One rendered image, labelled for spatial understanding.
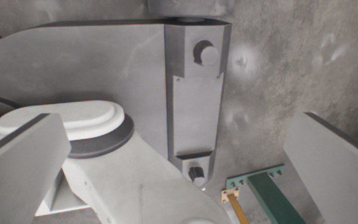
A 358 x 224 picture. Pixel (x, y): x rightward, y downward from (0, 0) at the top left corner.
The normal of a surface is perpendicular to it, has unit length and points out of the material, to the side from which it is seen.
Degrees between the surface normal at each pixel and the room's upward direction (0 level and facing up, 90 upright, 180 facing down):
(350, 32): 0
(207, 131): 0
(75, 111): 90
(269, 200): 90
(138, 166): 90
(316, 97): 0
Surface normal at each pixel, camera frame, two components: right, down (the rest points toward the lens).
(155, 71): 0.22, 0.49
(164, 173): 0.00, -0.87
